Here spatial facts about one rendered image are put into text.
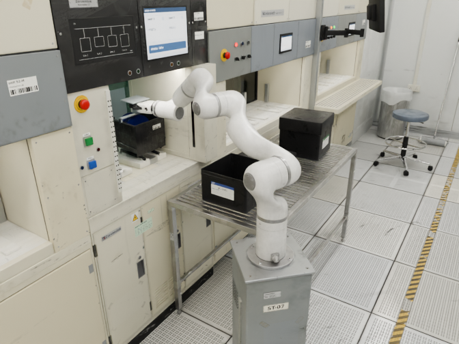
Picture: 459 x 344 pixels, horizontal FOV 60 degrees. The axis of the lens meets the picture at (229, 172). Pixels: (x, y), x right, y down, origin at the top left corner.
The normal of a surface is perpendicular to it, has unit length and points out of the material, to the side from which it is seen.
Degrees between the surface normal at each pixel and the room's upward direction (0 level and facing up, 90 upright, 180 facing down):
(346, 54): 90
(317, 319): 0
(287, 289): 90
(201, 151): 90
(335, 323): 0
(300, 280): 90
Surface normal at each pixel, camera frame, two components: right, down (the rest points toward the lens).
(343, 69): -0.55, 0.34
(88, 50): 0.84, 0.22
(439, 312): 0.00, -0.91
